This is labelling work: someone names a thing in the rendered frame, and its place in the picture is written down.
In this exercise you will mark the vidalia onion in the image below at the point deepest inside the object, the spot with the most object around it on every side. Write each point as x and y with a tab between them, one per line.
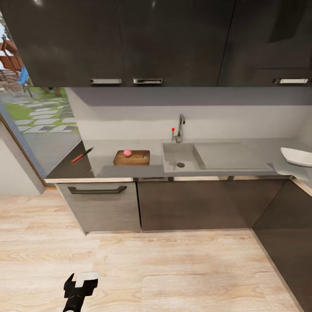
127	153

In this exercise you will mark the dishwasher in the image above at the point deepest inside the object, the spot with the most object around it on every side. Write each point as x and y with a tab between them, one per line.
103	206

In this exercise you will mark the bowl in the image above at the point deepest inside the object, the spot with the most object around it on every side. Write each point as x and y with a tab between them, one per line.
297	157

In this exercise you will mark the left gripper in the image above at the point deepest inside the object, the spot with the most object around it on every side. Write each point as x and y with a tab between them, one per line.
86	290

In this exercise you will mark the drop in sink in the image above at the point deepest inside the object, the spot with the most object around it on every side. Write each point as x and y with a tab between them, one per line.
216	156

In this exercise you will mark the cutting board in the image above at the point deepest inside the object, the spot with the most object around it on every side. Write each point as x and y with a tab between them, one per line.
135	158

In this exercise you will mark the fixed window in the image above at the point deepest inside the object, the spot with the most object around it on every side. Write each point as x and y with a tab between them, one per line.
40	120

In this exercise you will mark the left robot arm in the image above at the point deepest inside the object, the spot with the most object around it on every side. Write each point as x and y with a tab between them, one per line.
75	291

